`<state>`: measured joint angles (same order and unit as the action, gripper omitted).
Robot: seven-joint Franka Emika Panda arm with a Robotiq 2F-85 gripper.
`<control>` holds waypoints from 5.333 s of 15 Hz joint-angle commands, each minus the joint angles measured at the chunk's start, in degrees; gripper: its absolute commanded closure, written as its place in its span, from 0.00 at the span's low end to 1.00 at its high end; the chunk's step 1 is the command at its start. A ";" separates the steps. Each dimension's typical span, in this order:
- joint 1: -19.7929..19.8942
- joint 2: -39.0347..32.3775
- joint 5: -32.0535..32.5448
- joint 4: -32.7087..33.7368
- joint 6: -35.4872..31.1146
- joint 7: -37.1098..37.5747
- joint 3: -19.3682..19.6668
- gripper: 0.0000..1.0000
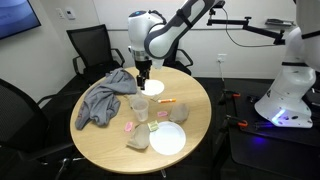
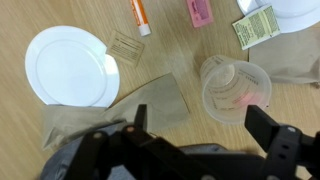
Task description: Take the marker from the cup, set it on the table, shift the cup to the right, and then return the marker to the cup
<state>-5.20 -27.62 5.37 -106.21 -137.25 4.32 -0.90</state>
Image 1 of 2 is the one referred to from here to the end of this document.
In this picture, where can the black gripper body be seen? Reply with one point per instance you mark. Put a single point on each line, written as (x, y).
(143, 68)

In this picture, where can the wall mounted tv screen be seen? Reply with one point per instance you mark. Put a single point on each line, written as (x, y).
(15, 16)

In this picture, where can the metal table foot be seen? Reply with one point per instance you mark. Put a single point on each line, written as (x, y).
(163, 173)

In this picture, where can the brown paper napkin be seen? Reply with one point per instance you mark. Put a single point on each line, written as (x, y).
(132, 96)
(139, 137)
(179, 113)

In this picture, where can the black mounted camera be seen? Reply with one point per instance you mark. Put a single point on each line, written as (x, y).
(219, 3)

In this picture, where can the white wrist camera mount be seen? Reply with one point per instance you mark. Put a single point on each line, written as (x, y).
(158, 64)

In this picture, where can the black articulated camera mount arm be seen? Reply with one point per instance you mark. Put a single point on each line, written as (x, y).
(260, 30)

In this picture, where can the green sweetener packet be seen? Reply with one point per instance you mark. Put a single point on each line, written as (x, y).
(153, 126)

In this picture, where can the clear plastic cup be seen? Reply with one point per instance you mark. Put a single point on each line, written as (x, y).
(140, 111)

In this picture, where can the white round plate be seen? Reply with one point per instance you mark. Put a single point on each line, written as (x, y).
(168, 138)
(155, 87)

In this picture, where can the pink sweetener packet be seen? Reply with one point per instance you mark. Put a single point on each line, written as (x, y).
(128, 126)
(162, 113)

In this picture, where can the white wall thermostat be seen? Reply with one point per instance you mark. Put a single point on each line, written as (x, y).
(70, 13)

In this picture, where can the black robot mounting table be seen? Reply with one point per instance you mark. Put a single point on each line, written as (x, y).
(283, 150)

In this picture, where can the white power outlet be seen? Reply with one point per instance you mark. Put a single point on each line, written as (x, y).
(222, 57)

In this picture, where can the grey wall tray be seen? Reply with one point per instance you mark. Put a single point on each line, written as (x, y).
(280, 22)

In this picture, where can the small brown sugar packet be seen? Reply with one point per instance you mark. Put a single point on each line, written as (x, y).
(155, 98)

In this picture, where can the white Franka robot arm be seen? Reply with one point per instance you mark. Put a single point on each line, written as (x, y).
(143, 30)

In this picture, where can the black mesh office chair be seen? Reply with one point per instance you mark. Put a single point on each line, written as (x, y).
(90, 43)
(180, 56)
(20, 116)

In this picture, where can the white light switch plate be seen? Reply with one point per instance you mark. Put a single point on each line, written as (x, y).
(60, 13)

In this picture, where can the grey sweatshirt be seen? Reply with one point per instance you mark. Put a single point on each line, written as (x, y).
(100, 103)

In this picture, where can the orange marker white end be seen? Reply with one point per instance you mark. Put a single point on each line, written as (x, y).
(168, 100)

